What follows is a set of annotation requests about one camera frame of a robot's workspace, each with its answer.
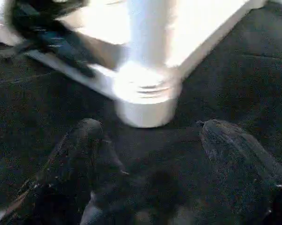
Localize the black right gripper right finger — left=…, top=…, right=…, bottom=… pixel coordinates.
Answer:
left=196, top=119, right=282, bottom=225

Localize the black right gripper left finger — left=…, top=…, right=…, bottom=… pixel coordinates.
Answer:
left=0, top=118, right=130, bottom=225

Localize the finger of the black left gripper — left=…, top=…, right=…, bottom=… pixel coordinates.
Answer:
left=37, top=29, right=96, bottom=78

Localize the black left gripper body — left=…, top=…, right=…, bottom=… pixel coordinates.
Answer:
left=4, top=0, right=70, bottom=49

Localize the white plastic table leg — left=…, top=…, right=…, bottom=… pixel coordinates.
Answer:
left=126, top=0, right=183, bottom=94

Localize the white plastic table top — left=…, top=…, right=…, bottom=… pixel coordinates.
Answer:
left=0, top=0, right=268, bottom=129

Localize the black mat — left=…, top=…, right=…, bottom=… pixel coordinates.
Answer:
left=0, top=0, right=282, bottom=225

